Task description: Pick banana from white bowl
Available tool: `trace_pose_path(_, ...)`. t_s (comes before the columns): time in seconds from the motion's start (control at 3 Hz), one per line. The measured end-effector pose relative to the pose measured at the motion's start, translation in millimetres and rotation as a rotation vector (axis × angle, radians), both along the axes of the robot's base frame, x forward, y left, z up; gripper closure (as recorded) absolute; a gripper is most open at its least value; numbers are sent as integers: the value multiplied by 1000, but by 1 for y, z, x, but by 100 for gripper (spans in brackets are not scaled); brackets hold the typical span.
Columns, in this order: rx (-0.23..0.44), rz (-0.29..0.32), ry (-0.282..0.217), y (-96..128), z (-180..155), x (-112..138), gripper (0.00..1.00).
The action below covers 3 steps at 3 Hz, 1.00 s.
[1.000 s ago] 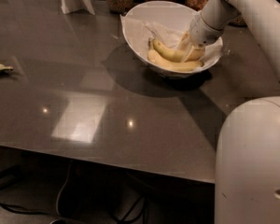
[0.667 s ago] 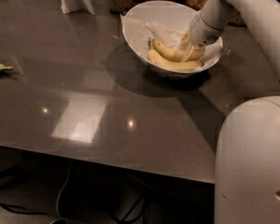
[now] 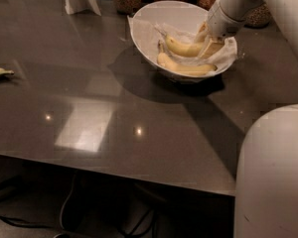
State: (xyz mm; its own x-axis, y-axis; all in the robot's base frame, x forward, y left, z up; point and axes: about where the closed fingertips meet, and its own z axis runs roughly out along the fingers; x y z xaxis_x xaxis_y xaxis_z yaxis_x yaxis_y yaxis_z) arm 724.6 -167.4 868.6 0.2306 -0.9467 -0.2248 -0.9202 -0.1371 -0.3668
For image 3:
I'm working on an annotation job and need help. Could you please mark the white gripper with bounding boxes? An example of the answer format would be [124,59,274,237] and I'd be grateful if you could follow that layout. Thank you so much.
[194,0,247,59]

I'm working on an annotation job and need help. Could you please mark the yellow banana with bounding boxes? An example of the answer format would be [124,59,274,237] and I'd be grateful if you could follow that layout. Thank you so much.
[165,35,204,58]
[157,53,217,76]

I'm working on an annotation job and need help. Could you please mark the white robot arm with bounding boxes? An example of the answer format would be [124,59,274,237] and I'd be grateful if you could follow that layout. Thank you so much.
[207,0,298,238]

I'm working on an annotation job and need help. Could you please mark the white tilted bowl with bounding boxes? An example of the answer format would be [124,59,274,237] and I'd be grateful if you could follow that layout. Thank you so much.
[127,0,238,84]

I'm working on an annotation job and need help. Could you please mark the white paper napkin liner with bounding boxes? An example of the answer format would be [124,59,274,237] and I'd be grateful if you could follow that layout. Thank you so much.
[128,16,237,82]

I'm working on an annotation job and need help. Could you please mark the glass cereal jar right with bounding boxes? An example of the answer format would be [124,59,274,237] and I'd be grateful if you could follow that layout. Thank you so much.
[245,4,271,28]

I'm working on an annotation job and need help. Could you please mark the black cable under table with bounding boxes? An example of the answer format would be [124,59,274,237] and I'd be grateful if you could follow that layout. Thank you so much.
[112,181,158,238]

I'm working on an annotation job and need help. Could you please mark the white cable under table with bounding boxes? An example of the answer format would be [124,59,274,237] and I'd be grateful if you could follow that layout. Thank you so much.
[59,172,78,231]

